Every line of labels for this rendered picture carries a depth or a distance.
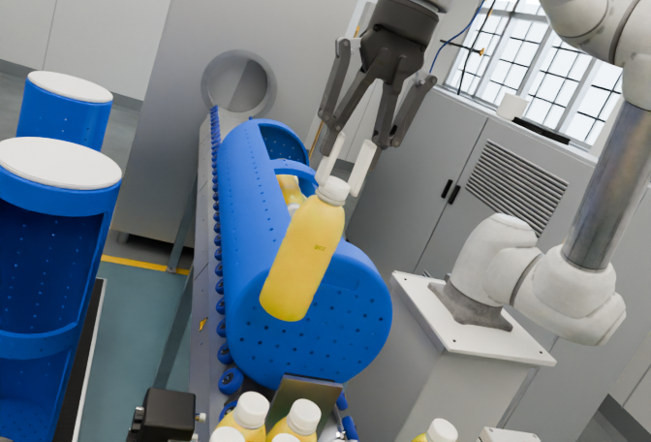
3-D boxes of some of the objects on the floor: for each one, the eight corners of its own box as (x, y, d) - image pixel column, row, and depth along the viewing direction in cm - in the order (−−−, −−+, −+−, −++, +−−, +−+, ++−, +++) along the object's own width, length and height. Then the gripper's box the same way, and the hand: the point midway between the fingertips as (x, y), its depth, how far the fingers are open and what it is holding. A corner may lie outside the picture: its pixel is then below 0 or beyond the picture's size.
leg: (162, 394, 207) (207, 261, 188) (161, 404, 201) (207, 269, 183) (147, 392, 205) (192, 258, 186) (146, 402, 200) (191, 266, 181)
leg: (175, 269, 295) (206, 172, 277) (174, 274, 290) (206, 174, 271) (165, 268, 293) (196, 169, 275) (165, 272, 288) (196, 172, 270)
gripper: (454, 28, 65) (381, 195, 71) (338, -26, 60) (269, 160, 66) (484, 32, 58) (401, 216, 65) (357, -29, 53) (278, 178, 59)
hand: (345, 163), depth 64 cm, fingers closed on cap, 4 cm apart
